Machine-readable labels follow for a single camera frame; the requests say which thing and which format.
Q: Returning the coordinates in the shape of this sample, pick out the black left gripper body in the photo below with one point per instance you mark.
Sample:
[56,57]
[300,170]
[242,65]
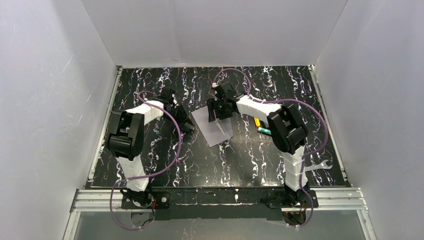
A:
[180,116]

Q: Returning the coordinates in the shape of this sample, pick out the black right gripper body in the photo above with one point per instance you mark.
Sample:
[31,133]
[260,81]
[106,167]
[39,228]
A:
[218,109]

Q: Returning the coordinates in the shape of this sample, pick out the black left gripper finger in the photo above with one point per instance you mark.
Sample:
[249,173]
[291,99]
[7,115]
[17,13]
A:
[181,115]
[187,127]

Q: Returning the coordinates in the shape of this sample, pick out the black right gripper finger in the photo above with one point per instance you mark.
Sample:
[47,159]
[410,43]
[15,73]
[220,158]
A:
[225,112]
[211,114]

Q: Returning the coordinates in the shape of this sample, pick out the brown kraft envelope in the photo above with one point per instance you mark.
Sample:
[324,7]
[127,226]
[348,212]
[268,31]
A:
[225,126]

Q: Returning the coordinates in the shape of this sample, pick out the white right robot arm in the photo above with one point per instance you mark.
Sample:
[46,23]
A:
[287,130]

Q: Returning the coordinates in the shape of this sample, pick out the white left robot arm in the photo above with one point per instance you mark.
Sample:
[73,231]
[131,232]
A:
[125,136]

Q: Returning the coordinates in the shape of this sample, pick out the green white glue stick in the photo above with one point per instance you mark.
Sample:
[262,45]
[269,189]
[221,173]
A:
[264,131]

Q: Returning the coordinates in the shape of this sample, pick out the black flat box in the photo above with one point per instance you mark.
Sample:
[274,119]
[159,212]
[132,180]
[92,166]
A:
[264,124]

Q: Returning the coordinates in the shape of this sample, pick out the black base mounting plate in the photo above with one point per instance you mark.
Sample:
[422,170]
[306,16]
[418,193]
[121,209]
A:
[222,212]

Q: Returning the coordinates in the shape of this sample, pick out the silver open-end wrench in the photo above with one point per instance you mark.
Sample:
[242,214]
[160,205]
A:
[323,165]

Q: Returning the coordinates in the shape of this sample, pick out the yellow handled screwdriver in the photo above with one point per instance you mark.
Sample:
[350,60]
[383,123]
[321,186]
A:
[257,122]

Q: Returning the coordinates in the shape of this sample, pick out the aluminium front rail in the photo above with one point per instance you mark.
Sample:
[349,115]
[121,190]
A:
[324,198]

